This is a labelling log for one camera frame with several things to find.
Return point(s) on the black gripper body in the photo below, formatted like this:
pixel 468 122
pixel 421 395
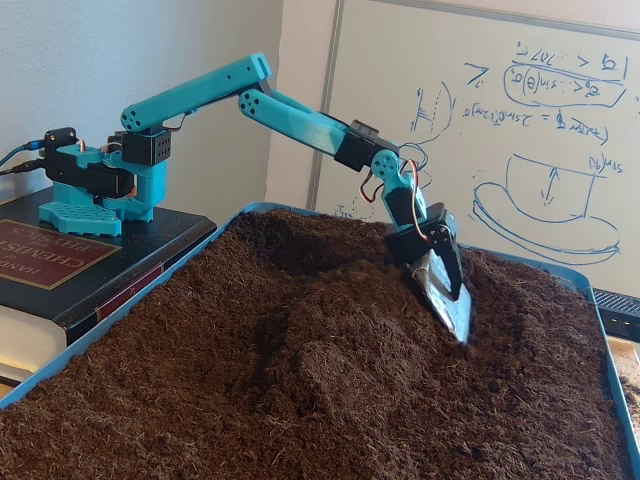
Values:
pixel 411 243

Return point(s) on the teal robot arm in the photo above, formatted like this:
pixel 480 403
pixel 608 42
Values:
pixel 300 125

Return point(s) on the whiteboard with blue sketches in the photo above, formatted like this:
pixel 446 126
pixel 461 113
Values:
pixel 400 75

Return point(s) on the black perforated box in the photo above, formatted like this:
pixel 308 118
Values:
pixel 620 315

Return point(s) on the black chemistry handbook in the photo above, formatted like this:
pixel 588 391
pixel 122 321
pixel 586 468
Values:
pixel 140 260

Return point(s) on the blue plastic tray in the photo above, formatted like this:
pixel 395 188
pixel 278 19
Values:
pixel 580 280

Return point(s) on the black motor controller box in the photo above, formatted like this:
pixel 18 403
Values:
pixel 60 140

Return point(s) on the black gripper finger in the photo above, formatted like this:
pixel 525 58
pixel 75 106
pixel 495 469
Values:
pixel 450 265

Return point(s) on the silver tape shovel blade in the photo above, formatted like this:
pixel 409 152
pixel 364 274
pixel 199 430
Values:
pixel 457 315

